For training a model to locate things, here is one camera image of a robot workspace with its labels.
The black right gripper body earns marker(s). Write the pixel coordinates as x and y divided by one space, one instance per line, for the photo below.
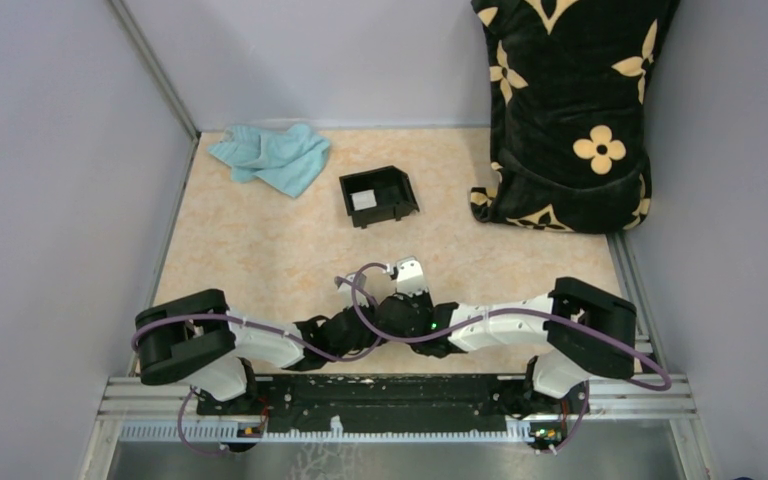
423 301

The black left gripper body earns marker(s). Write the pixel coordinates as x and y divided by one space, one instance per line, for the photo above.
368 341

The black plastic card box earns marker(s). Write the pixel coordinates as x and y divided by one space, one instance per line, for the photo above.
394 193

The grey credit card stack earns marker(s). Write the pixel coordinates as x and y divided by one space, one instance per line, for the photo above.
363 200

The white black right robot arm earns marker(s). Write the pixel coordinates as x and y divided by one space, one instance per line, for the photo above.
583 328

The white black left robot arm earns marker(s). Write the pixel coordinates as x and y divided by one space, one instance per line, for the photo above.
197 339

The light blue cloth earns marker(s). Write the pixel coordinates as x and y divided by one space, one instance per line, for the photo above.
288 161

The black floral cushion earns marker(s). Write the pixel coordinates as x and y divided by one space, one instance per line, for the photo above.
568 82

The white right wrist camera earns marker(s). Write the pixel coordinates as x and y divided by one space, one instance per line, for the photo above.
408 276

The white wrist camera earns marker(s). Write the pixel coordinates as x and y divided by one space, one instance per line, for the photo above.
408 276
352 291

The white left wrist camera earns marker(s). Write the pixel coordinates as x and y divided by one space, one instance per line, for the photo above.
352 291

